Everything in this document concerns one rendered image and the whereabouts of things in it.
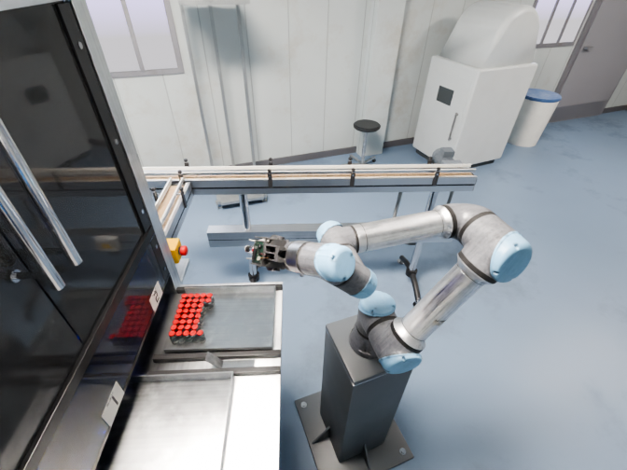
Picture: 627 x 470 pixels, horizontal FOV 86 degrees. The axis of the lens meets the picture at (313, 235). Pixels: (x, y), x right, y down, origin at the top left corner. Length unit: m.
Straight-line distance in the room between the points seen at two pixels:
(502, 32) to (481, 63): 0.28
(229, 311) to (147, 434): 0.43
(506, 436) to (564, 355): 0.73
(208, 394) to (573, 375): 2.13
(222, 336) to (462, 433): 1.40
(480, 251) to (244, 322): 0.79
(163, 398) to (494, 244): 0.99
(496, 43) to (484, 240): 3.14
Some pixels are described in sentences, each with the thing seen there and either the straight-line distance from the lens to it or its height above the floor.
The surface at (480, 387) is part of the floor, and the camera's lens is 2.31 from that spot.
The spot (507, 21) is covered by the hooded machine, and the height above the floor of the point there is 1.48.
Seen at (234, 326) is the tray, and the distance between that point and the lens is 1.24.
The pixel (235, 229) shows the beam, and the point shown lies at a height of 0.55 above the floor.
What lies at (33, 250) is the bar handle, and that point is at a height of 1.52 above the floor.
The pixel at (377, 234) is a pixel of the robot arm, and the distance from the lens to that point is 0.87.
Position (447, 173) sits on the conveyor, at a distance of 2.12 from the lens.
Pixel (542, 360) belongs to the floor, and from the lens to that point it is 2.60.
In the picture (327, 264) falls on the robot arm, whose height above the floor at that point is 1.41.
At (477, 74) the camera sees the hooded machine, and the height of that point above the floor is 1.08.
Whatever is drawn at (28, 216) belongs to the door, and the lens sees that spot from 0.77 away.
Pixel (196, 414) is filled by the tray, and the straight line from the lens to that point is 1.11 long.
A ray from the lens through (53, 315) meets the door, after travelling 0.82.
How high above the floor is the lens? 1.87
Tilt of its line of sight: 39 degrees down
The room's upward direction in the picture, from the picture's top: 1 degrees clockwise
